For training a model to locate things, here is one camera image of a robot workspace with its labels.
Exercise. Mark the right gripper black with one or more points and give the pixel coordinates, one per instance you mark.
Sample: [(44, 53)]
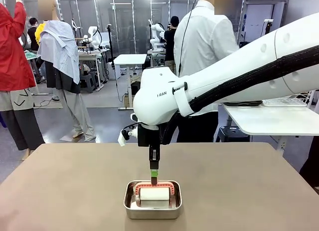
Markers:
[(148, 136)]

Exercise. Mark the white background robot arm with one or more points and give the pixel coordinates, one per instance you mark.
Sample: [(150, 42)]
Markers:
[(157, 29), (93, 35)]

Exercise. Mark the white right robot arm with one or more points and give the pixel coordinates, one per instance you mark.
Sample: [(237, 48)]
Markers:
[(224, 74)]

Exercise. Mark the rectangular steel container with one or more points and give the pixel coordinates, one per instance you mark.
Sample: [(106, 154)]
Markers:
[(152, 212)]

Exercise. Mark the black stool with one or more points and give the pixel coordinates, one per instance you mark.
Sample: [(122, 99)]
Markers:
[(231, 134)]

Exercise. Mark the grey plastic stool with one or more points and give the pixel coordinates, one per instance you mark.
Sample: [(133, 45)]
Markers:
[(87, 82)]

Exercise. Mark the white standing desk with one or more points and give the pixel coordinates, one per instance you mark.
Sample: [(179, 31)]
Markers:
[(129, 59)]

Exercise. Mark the white side table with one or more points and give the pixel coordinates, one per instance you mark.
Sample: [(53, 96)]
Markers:
[(269, 119)]

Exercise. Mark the person in black clothes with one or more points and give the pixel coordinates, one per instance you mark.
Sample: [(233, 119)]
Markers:
[(170, 41)]

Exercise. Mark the black pole stand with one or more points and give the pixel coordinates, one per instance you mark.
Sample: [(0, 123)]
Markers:
[(111, 44)]

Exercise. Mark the person in white shirt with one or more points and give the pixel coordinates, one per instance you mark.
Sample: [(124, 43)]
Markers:
[(207, 36)]

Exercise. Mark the mannequin in blue shirt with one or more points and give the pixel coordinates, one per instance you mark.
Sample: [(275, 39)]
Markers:
[(59, 49)]

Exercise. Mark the person in yellow top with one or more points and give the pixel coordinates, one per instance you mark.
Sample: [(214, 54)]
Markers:
[(40, 33)]

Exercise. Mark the mannequin in red jacket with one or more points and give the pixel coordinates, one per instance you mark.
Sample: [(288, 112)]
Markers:
[(12, 59)]

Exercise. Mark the person in dark jacket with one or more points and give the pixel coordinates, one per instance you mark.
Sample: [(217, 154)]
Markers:
[(33, 34)]

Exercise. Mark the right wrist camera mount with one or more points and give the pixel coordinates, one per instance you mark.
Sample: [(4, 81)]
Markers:
[(122, 139)]

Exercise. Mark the black camera tripod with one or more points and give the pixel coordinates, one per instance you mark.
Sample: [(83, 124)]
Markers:
[(268, 27)]

